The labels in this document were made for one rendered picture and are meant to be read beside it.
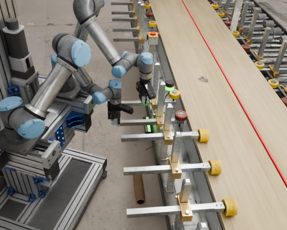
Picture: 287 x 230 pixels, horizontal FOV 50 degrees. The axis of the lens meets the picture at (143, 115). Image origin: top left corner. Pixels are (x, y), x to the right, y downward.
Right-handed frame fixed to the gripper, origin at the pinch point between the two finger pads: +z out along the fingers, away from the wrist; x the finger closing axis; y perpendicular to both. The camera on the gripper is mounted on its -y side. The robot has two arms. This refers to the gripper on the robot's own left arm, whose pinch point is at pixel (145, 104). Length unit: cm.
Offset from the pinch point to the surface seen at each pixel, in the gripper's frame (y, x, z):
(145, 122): -2.5, 0.4, 13.8
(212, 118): -21.1, -40.1, 8.3
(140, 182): 6, -5, 91
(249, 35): 70, -152, 9
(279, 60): 12, -131, 1
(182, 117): -12.5, -21.7, 7.9
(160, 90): -1.8, -9.5, -9.9
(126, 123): 1.8, 12.2, 14.1
